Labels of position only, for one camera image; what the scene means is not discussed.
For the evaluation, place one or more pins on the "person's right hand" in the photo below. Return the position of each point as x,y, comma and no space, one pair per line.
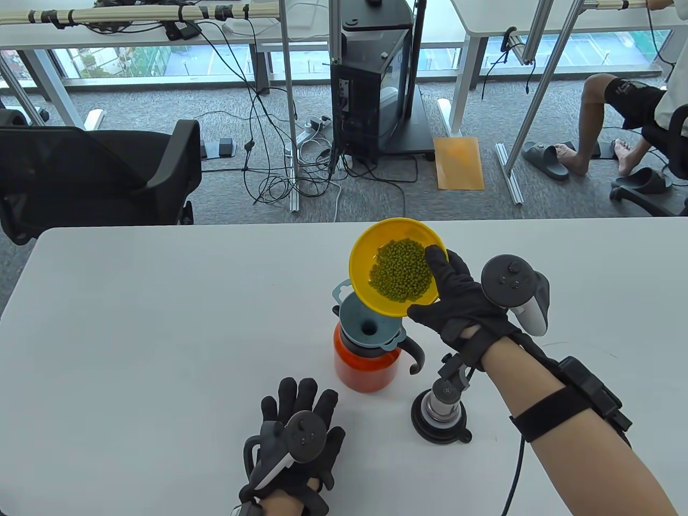
462,301

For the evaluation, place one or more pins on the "person's left hand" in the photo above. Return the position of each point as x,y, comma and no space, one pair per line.
301,467

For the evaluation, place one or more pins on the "person's left middle finger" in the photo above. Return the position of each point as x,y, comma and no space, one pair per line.
307,395

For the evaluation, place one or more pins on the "person's right thumb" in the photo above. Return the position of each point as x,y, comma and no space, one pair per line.
436,259

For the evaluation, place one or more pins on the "person's left little finger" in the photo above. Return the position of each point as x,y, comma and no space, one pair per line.
269,411

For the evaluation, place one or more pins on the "person's left thumb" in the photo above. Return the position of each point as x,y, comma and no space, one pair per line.
336,449

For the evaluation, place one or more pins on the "yellow plastic bowl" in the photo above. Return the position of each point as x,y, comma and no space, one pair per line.
365,269

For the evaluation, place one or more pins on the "person's left forearm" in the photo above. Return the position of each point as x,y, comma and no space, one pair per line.
279,506

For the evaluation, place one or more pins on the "person's right forearm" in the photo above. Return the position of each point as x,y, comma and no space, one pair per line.
580,462

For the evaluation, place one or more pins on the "black forearm pack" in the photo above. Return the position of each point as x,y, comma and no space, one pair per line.
596,389

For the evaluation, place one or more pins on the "left hand controller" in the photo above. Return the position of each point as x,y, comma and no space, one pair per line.
303,435

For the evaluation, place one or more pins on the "hand controller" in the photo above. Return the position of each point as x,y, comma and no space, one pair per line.
303,435
508,279

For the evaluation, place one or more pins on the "green mung beans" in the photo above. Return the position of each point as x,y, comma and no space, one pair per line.
400,269

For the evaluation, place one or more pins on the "right hand controller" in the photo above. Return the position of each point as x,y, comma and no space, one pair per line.
508,279

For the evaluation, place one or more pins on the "blue-grey plastic funnel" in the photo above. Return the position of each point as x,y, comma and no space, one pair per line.
360,322

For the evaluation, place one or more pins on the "orange envelope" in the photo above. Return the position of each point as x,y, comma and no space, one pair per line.
458,164

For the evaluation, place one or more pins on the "dark grey slide sandal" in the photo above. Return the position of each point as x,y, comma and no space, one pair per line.
543,160
642,181

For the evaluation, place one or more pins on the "black computer tower on stand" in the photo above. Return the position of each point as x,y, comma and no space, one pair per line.
371,91

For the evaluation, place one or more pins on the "white power strip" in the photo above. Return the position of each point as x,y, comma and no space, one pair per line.
310,129

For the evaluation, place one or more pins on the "black foot pedal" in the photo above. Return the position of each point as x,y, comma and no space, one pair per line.
604,149

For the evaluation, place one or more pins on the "grey foot pedal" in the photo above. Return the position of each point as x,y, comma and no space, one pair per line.
219,147

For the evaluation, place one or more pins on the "black office chair with base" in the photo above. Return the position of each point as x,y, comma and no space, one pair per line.
672,140

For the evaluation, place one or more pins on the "black mesh office chair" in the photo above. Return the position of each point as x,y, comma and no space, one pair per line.
80,172

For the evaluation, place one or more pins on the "black power adapter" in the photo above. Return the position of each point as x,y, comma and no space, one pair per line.
181,30

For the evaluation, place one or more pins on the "slanted aluminium frame leg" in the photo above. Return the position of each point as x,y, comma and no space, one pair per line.
543,91

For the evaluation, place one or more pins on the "aluminium frame post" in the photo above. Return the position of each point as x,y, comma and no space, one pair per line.
290,107

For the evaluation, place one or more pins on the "white desk with beige rail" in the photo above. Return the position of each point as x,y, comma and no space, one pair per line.
107,29

